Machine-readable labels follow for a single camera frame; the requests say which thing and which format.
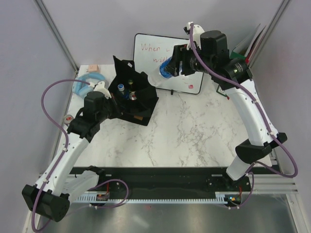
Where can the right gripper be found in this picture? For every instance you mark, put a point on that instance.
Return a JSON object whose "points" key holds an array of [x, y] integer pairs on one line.
{"points": [[181, 53]]}

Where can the green glass Perrier bottle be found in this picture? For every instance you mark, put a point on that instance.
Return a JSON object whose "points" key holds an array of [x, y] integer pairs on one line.
{"points": [[131, 85]]}

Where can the red silver beverage can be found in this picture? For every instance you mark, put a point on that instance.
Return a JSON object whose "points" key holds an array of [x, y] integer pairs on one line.
{"points": [[132, 97]]}

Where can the black canvas bag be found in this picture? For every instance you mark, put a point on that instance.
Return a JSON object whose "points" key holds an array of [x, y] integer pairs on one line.
{"points": [[135, 111]]}

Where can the blue label water bottle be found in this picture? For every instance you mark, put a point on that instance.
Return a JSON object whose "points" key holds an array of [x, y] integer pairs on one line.
{"points": [[122, 91]]}

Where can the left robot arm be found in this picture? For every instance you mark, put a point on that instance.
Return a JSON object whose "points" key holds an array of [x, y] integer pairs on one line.
{"points": [[51, 196]]}

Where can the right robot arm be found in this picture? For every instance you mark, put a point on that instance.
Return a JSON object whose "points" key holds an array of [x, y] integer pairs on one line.
{"points": [[207, 52]]}

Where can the whiteboard with red writing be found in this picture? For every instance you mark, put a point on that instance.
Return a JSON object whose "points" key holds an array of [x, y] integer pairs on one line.
{"points": [[152, 50]]}

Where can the green lever arch binder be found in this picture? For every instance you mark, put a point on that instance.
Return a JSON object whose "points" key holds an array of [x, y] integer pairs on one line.
{"points": [[242, 49]]}

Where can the red binder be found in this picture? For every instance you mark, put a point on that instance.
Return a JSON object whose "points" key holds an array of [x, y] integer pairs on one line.
{"points": [[255, 41]]}

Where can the small pink box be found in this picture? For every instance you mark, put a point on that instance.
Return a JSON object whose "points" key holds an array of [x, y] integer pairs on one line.
{"points": [[93, 68]]}

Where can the light blue headphones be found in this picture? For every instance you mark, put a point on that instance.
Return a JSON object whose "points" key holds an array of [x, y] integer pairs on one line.
{"points": [[81, 88]]}

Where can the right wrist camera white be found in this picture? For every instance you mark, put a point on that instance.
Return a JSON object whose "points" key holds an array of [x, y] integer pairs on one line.
{"points": [[196, 33]]}

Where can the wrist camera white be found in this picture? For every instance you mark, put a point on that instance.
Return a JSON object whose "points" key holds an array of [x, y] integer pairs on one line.
{"points": [[100, 87], [196, 33]]}

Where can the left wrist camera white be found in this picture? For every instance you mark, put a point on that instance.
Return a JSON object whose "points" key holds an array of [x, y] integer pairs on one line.
{"points": [[100, 87]]}

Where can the right aluminium frame post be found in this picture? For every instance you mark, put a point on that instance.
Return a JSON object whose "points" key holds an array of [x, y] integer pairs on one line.
{"points": [[268, 32]]}

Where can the aluminium frame post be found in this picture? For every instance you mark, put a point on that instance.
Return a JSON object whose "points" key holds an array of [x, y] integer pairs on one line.
{"points": [[268, 32], [53, 27]]}

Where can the white slotted cable duct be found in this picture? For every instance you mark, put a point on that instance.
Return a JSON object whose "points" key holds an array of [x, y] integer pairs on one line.
{"points": [[103, 198]]}

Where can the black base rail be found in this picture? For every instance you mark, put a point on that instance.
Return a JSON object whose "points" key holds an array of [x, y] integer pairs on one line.
{"points": [[169, 182]]}

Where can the left aluminium frame post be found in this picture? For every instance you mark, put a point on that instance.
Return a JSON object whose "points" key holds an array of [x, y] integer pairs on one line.
{"points": [[53, 27]]}

